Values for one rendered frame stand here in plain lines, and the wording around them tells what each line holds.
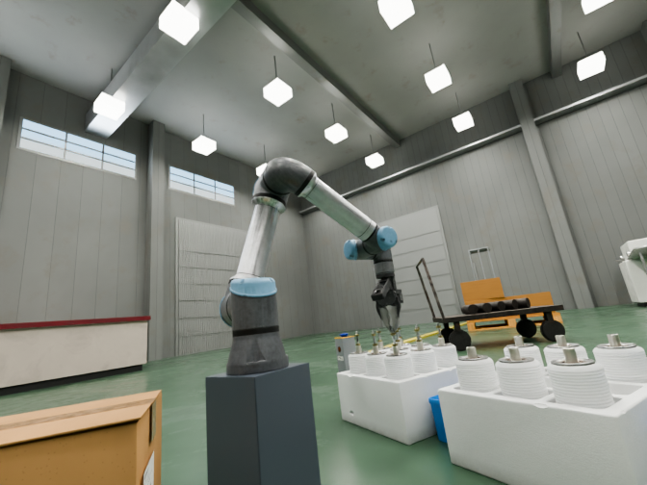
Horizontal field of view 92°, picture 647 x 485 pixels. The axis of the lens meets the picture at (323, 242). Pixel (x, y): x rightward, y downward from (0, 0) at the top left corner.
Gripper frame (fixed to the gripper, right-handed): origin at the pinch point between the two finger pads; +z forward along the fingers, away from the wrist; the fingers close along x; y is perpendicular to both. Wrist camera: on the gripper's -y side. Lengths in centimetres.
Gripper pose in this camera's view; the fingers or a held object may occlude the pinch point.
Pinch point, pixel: (391, 328)
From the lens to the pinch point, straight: 120.4
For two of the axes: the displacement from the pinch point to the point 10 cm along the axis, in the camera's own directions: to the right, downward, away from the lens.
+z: 1.1, 9.6, -2.5
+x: -8.3, 2.3, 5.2
